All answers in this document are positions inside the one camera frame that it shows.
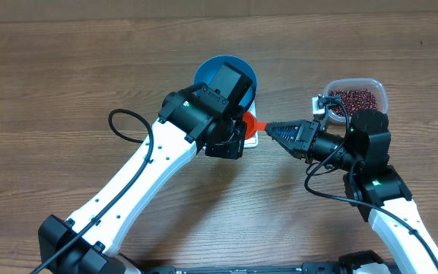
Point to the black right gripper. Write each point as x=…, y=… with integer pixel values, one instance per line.
x=305, y=134

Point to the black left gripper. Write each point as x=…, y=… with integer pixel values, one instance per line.
x=233, y=151

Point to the red measuring scoop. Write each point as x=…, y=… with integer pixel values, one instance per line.
x=253, y=125

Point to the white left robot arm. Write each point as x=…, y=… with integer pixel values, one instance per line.
x=89, y=240

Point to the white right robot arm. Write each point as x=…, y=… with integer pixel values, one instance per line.
x=371, y=183

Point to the white digital kitchen scale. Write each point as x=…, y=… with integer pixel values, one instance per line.
x=251, y=138

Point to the blue plastic bowl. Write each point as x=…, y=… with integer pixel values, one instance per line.
x=208, y=69

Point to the red beans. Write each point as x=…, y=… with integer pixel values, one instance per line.
x=357, y=99

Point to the clear plastic food container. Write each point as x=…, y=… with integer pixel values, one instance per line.
x=374, y=85

